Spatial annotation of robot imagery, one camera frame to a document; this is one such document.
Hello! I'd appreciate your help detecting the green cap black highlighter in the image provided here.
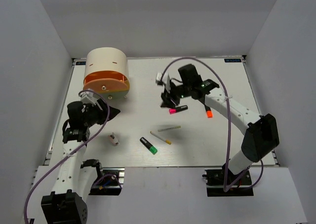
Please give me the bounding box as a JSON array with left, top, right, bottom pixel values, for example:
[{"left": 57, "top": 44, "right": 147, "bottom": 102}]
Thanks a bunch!
[{"left": 140, "top": 137, "right": 158, "bottom": 155}]

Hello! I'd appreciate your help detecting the purple cable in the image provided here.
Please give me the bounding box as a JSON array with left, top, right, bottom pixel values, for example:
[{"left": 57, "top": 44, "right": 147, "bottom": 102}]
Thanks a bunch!
[
  {"left": 161, "top": 57, "right": 264, "bottom": 192},
  {"left": 24, "top": 89, "right": 111, "bottom": 224}
]

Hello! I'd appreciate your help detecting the blue logo sticker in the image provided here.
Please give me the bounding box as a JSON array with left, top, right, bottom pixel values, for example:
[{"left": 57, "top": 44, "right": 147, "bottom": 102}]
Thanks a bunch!
[
  {"left": 76, "top": 61, "right": 86, "bottom": 65},
  {"left": 224, "top": 58, "right": 242, "bottom": 63}
]

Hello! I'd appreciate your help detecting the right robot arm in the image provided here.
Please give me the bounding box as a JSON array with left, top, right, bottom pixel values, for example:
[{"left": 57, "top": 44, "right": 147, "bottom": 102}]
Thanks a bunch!
[{"left": 156, "top": 64, "right": 279, "bottom": 184}]

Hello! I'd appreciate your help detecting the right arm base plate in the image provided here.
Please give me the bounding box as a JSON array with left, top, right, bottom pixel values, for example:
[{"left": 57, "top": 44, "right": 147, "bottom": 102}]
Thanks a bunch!
[{"left": 202, "top": 168, "right": 254, "bottom": 198}]

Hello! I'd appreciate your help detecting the white pen yellow cap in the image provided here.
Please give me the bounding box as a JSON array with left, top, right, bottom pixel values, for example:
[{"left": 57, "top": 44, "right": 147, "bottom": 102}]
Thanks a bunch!
[{"left": 150, "top": 131, "right": 172, "bottom": 145}]

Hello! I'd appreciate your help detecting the white pen pale cap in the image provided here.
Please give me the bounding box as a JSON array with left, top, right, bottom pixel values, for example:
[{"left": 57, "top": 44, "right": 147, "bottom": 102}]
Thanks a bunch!
[{"left": 158, "top": 125, "right": 181, "bottom": 132}]

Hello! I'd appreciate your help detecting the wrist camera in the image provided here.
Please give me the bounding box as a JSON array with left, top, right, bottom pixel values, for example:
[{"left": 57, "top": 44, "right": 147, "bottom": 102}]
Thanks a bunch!
[
  {"left": 156, "top": 73, "right": 171, "bottom": 92},
  {"left": 79, "top": 91, "right": 99, "bottom": 106}
]

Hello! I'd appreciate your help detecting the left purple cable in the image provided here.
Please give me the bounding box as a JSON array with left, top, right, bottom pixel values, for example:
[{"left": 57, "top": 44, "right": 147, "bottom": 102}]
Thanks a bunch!
[{"left": 24, "top": 89, "right": 111, "bottom": 224}]

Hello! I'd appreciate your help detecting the cream cylindrical desk organizer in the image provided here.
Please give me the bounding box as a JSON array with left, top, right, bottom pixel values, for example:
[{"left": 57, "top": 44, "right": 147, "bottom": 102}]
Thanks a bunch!
[{"left": 83, "top": 47, "right": 130, "bottom": 100}]

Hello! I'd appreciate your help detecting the blue logo sticker right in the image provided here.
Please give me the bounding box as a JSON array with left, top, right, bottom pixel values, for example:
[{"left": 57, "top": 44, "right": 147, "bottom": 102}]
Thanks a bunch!
[{"left": 224, "top": 58, "right": 242, "bottom": 63}]

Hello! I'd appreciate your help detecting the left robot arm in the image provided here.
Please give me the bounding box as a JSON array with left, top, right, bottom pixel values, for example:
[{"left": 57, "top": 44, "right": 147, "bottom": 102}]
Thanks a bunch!
[{"left": 41, "top": 99, "right": 120, "bottom": 224}]

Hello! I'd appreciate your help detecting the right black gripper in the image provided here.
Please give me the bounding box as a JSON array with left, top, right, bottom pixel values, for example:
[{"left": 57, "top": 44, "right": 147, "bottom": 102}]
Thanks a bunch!
[{"left": 160, "top": 80, "right": 192, "bottom": 110}]

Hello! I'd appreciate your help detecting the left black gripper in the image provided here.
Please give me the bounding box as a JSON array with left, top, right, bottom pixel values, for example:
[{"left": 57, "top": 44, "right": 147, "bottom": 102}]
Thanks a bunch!
[{"left": 83, "top": 98, "right": 121, "bottom": 127}]

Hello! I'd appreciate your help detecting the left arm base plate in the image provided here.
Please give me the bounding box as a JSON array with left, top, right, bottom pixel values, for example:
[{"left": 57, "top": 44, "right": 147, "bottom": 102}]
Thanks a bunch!
[{"left": 89, "top": 168, "right": 125, "bottom": 196}]

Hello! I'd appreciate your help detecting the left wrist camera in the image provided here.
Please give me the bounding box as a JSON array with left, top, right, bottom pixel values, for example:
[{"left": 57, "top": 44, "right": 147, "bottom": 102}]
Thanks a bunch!
[{"left": 79, "top": 91, "right": 99, "bottom": 106}]

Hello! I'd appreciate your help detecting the blue logo sticker left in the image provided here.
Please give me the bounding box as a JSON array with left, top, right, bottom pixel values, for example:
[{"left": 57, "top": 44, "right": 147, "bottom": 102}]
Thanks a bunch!
[{"left": 76, "top": 61, "right": 86, "bottom": 65}]

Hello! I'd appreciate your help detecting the orange cap black highlighter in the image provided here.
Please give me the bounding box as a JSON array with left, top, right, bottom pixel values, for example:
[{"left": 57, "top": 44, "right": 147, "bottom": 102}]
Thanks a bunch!
[{"left": 204, "top": 105, "right": 213, "bottom": 118}]

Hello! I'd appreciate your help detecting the pink cap black highlighter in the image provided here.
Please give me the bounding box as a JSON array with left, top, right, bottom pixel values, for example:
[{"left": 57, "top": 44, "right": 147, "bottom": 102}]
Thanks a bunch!
[{"left": 169, "top": 105, "right": 188, "bottom": 114}]

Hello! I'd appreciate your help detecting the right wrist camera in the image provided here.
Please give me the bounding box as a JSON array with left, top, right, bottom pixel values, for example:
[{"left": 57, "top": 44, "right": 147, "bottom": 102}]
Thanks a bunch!
[{"left": 156, "top": 73, "right": 171, "bottom": 92}]

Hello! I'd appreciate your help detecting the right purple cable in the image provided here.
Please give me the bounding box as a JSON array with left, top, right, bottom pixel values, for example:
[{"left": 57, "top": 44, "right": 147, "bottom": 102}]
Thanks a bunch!
[{"left": 161, "top": 57, "right": 264, "bottom": 192}]

